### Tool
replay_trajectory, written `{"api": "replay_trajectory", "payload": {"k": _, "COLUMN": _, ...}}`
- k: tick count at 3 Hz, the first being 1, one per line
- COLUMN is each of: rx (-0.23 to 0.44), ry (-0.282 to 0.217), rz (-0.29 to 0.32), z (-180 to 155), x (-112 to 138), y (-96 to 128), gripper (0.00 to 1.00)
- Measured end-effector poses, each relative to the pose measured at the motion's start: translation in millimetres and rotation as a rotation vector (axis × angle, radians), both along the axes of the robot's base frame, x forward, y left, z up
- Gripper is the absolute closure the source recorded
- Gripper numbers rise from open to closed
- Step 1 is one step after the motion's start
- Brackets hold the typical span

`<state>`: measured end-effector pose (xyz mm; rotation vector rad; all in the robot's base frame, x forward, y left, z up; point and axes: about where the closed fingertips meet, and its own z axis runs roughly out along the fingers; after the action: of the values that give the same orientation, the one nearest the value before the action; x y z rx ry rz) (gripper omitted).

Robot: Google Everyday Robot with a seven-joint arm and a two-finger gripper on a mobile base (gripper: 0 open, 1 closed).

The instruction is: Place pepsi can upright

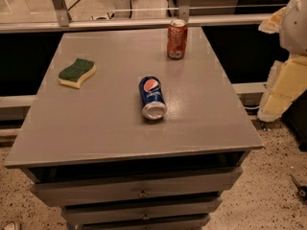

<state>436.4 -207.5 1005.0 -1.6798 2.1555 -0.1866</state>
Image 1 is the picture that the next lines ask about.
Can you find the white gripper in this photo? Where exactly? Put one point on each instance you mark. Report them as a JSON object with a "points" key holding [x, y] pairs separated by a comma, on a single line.
{"points": [[295, 28]]}

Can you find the blue pepsi can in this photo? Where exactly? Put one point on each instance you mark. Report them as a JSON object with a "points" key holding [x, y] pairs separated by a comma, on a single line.
{"points": [[153, 104]]}

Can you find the orange soda can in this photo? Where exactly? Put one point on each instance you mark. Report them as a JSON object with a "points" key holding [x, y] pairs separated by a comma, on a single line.
{"points": [[177, 39]]}

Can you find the black tool on floor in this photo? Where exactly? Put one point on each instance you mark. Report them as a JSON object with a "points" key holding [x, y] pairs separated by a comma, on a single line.
{"points": [[301, 190]]}

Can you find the top grey drawer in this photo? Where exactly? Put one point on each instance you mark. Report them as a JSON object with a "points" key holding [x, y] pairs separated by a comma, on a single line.
{"points": [[120, 189]]}

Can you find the grey drawer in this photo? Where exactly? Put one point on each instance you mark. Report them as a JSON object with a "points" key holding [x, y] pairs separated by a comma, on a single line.
{"points": [[142, 211], [120, 189], [191, 222]]}

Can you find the middle grey drawer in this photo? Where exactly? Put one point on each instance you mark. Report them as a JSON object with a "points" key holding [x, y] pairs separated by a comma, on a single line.
{"points": [[142, 211]]}

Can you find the bottom grey drawer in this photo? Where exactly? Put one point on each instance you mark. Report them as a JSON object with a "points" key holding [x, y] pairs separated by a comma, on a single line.
{"points": [[191, 222]]}

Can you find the green and yellow sponge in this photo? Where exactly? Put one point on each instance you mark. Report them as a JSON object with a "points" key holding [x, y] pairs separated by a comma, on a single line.
{"points": [[77, 73]]}

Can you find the grey drawer cabinet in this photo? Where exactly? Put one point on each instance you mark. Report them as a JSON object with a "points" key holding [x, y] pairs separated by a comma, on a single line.
{"points": [[99, 132]]}

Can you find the white shoe tip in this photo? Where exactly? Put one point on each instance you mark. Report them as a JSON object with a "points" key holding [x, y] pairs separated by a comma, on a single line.
{"points": [[11, 225]]}

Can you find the metal railing frame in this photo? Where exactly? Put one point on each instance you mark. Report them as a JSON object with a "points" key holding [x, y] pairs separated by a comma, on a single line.
{"points": [[25, 16]]}

